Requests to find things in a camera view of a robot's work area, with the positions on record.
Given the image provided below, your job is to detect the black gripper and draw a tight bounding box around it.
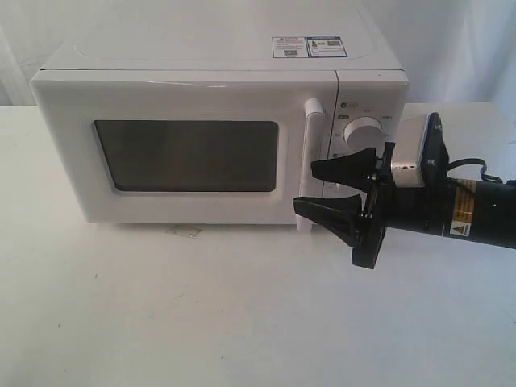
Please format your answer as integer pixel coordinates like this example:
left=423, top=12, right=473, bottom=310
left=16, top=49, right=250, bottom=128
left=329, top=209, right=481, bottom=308
left=293, top=141, right=429, bottom=268

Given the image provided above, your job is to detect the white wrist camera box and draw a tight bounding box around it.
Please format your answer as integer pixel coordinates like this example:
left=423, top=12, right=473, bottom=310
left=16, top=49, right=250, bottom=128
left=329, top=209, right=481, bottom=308
left=390, top=114, right=430, bottom=188

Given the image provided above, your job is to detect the white microwave door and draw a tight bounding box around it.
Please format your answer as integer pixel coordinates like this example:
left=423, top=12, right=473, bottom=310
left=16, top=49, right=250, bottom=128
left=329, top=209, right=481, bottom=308
left=31, top=69, right=338, bottom=225

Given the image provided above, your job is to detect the clear tape patch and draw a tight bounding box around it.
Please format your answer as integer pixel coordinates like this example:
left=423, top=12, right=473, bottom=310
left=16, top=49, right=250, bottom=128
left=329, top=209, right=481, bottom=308
left=166, top=225, right=202, bottom=239

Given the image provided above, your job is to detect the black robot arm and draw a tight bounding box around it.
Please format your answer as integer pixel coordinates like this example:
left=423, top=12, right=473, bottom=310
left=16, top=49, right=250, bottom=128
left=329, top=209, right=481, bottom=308
left=293, top=112, right=515, bottom=269

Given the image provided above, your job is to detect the upper white control knob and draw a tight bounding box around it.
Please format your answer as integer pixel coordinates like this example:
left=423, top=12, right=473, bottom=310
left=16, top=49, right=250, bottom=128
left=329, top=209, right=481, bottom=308
left=343, top=117, right=384, bottom=152

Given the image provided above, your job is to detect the white microwave oven body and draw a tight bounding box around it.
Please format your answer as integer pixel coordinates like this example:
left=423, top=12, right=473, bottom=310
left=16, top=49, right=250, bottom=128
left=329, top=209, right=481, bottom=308
left=38, top=0, right=412, bottom=236

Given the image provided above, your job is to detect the black camera cable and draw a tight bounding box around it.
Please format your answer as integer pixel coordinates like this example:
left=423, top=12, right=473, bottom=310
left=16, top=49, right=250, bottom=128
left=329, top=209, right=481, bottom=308
left=445, top=157, right=516, bottom=183

